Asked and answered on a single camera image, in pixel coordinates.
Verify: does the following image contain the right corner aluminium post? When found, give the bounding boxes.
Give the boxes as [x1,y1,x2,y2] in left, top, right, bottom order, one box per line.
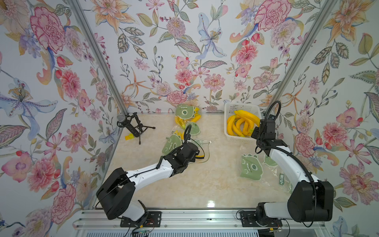
[263,1,336,116]

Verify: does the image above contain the aluminium front rail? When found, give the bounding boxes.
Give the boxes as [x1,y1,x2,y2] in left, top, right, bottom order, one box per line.
[73,208,329,237]

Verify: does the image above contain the left corner aluminium post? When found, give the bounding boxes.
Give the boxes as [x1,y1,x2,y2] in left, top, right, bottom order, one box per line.
[68,0,128,115]

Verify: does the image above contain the black microphone tripod stand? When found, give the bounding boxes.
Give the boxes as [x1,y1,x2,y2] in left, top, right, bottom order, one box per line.
[116,112,156,145]

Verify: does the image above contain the corner aluminium post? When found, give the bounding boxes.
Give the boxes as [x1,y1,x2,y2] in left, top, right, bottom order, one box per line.
[68,0,128,115]
[263,1,336,116]

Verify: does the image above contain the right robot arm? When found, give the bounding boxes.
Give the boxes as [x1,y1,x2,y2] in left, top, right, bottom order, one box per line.
[251,101,334,228]

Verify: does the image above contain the zip-top bag bananas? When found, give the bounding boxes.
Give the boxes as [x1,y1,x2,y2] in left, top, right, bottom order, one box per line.
[175,104,201,135]
[161,130,212,164]
[238,153,292,194]

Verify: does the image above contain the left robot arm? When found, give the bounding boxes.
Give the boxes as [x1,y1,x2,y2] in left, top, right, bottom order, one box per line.
[96,125,200,225]

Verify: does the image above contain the white plastic basket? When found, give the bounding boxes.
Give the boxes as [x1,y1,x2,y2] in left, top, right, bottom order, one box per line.
[224,102,262,144]

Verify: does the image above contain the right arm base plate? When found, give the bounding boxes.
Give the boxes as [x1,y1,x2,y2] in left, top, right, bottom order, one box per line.
[236,202,282,228]

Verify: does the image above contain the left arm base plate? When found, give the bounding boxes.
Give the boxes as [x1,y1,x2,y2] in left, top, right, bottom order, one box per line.
[120,200,162,228]

